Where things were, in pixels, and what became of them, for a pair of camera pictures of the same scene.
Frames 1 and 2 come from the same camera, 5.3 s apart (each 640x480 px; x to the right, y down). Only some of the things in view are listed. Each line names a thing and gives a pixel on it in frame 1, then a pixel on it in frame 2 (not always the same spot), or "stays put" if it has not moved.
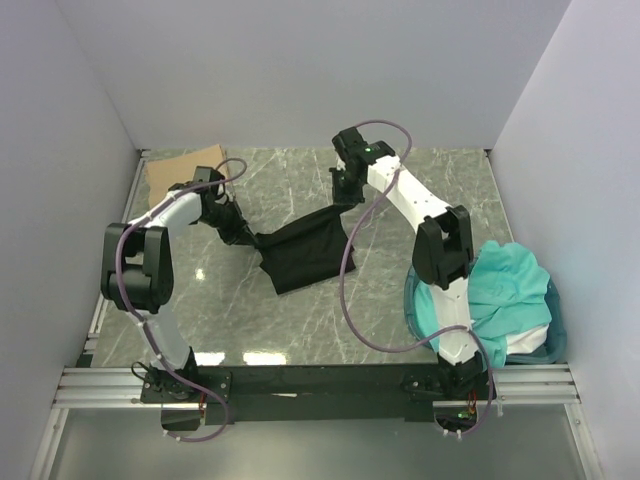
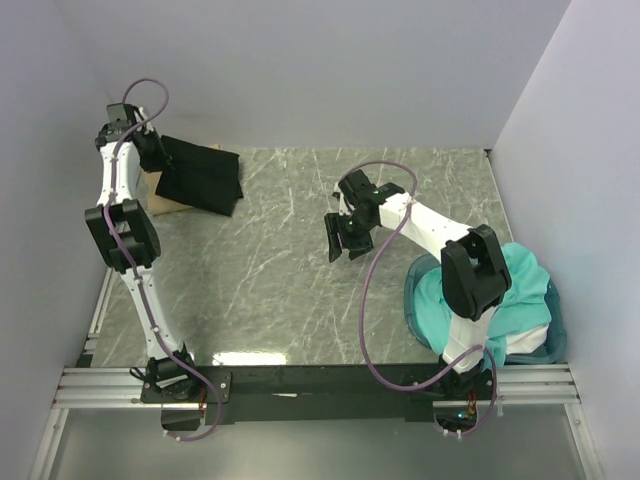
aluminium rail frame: (83, 386) stays put
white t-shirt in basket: (526, 341) stays put
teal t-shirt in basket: (508, 296) stays put
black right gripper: (338, 197) to (333, 226)
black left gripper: (239, 231) to (162, 160)
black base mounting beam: (318, 393) stays put
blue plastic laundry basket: (557, 336) stays put
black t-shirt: (308, 251) to (200, 176)
